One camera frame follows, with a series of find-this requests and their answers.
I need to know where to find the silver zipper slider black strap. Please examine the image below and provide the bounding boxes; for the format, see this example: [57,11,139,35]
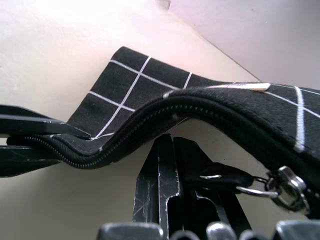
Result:
[186,161,312,215]

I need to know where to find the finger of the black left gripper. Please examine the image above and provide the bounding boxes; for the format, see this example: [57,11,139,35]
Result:
[0,104,91,140]
[0,145,63,178]

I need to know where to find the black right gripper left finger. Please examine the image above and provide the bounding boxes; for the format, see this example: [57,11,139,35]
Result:
[131,133,185,226]

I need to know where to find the black white-grid zipper pouch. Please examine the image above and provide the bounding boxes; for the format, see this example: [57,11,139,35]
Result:
[6,45,320,218]

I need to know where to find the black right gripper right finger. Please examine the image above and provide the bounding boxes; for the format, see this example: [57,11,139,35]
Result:
[173,137,251,232]

